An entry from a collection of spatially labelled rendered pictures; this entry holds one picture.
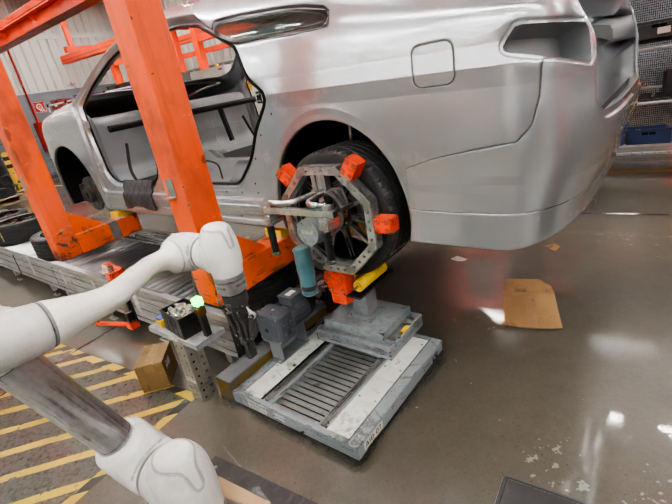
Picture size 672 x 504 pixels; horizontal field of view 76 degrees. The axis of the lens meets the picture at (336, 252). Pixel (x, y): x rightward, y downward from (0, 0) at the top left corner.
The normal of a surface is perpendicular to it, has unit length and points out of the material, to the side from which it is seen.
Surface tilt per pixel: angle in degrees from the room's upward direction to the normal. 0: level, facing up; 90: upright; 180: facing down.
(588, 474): 0
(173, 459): 5
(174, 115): 90
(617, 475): 0
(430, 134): 90
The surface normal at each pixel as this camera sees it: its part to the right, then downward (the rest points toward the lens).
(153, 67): 0.79, 0.11
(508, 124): -0.52, 0.40
